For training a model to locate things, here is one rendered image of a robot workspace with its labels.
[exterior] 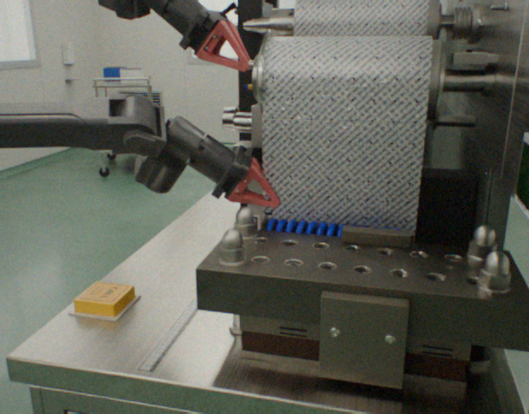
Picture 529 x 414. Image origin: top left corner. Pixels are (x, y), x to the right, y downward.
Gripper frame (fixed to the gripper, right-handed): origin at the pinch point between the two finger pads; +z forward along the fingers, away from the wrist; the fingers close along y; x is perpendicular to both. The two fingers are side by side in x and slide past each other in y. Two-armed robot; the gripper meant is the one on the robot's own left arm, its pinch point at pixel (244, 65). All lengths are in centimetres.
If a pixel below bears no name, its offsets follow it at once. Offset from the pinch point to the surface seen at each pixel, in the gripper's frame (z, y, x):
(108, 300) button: 7.9, 19.0, -37.4
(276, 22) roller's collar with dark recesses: -4.1, -22.2, 5.1
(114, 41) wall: -255, -546, -212
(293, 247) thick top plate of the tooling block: 23.7, 15.8, -11.6
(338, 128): 17.7, 6.7, 3.4
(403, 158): 27.6, 6.4, 6.0
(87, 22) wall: -288, -531, -210
